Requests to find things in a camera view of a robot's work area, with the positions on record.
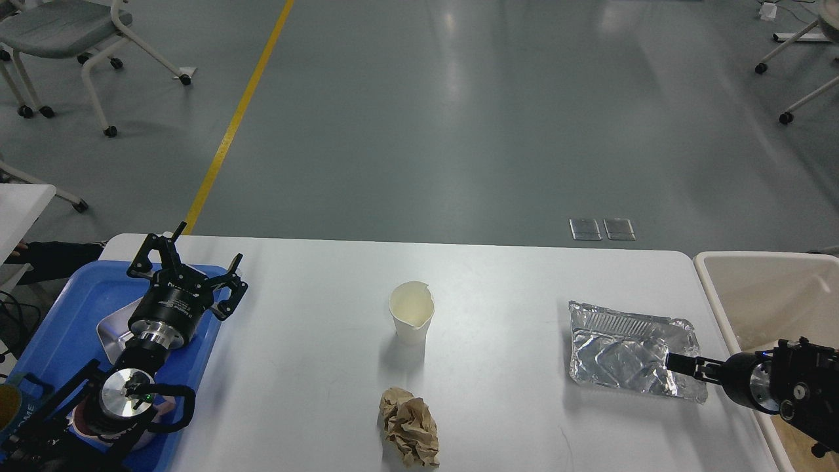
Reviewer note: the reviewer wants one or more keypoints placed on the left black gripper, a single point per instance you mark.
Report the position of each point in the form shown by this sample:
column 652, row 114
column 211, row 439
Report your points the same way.
column 173, row 306

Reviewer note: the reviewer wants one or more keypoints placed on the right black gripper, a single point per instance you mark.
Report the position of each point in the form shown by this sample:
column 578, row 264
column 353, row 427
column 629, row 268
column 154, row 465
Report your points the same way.
column 744, row 377

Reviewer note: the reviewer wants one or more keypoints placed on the aluminium foil container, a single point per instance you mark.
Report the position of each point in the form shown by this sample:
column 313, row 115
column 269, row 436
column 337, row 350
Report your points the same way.
column 628, row 351

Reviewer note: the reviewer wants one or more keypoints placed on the steel rectangular tray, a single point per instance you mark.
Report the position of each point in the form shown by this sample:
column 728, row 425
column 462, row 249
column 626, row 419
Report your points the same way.
column 114, row 331

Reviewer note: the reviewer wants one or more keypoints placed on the pink HOME mug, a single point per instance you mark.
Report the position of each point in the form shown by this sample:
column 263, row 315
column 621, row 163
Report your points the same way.
column 81, row 428

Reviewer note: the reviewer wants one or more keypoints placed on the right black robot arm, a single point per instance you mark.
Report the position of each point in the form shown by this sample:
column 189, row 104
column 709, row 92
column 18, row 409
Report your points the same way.
column 796, row 380

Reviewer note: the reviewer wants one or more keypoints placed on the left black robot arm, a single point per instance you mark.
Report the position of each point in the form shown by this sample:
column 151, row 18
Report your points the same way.
column 95, row 419

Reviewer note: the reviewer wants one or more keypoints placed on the beige plastic bin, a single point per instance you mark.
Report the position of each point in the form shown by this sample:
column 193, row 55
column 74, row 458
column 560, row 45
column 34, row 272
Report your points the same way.
column 759, row 298

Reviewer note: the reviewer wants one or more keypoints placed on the brown paper in bin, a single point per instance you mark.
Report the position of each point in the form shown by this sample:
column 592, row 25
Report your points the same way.
column 798, row 447

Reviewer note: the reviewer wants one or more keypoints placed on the blue plastic tray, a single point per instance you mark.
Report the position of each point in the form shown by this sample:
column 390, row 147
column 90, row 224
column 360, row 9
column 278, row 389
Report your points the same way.
column 67, row 338

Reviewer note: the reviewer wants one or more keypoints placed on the person in dark trousers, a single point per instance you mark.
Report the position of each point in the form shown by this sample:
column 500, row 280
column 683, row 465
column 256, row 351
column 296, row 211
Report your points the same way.
column 55, row 260

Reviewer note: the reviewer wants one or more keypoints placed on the metal floor plate right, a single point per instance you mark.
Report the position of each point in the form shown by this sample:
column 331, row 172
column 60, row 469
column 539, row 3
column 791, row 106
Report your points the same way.
column 619, row 229

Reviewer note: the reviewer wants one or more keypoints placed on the metal floor plate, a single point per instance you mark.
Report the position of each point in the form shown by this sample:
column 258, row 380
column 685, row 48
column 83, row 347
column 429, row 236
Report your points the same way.
column 585, row 229
column 619, row 229

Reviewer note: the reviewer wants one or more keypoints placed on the white side table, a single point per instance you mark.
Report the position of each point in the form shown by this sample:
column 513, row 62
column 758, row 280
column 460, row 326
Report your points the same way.
column 21, row 205

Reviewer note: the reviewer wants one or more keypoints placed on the metal floor plate left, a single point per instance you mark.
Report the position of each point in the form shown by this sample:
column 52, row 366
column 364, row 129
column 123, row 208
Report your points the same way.
column 585, row 229

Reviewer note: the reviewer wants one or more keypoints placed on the dark blue HOME mug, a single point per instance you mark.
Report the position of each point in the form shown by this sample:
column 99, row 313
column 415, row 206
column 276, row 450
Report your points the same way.
column 23, row 395

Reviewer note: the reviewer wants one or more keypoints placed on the white paper cup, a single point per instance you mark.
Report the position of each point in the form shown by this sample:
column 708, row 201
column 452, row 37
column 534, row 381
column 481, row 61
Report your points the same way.
column 412, row 308

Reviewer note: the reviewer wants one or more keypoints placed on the crumpled brown paper ball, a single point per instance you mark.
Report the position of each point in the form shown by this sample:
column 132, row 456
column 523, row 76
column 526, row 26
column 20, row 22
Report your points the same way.
column 410, row 426

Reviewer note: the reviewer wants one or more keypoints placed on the grey office chair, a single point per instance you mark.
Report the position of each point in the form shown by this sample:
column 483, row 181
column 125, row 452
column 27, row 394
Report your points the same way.
column 66, row 29

